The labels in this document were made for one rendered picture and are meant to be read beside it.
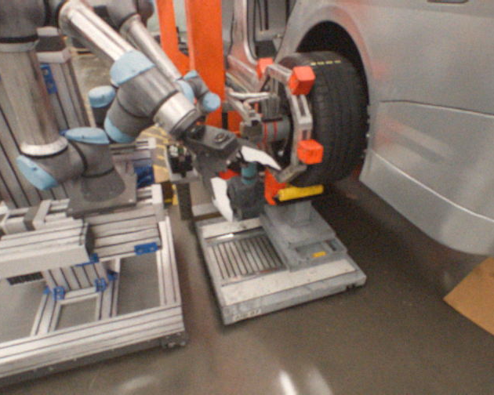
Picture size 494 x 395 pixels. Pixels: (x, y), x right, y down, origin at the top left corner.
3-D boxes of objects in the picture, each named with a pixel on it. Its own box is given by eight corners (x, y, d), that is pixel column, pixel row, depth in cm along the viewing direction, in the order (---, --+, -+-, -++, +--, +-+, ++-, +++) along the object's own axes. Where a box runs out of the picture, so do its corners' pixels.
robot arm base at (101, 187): (78, 205, 104) (68, 179, 99) (84, 183, 116) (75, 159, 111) (125, 198, 108) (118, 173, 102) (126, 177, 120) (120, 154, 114)
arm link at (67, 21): (59, 6, 85) (189, 122, 82) (18, 8, 77) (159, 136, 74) (60, -40, 77) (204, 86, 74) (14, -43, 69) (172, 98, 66)
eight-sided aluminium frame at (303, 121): (303, 197, 151) (317, 82, 121) (291, 200, 149) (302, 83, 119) (263, 152, 194) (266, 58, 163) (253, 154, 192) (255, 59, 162)
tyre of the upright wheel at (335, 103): (292, 139, 209) (344, 206, 164) (260, 143, 203) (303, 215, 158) (313, 32, 163) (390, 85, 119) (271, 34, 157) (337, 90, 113)
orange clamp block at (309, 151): (310, 153, 138) (321, 162, 131) (295, 156, 136) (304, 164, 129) (313, 139, 134) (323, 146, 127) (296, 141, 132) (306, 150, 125)
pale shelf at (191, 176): (198, 180, 195) (197, 176, 194) (171, 185, 191) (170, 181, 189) (187, 152, 229) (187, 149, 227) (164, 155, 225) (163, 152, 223)
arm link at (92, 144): (122, 163, 108) (113, 126, 101) (88, 180, 99) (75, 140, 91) (99, 155, 113) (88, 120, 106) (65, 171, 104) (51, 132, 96)
